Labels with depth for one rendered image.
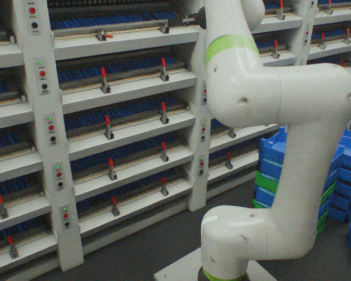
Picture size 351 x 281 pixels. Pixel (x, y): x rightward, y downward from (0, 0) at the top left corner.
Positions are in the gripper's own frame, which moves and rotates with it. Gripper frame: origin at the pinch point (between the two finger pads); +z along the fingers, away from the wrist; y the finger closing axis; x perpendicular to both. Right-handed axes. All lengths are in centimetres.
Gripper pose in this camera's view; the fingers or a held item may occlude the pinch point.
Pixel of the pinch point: (176, 22)
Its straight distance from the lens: 136.4
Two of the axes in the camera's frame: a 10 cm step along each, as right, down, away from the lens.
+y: 8.1, -2.6, 5.3
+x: -1.1, -9.5, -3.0
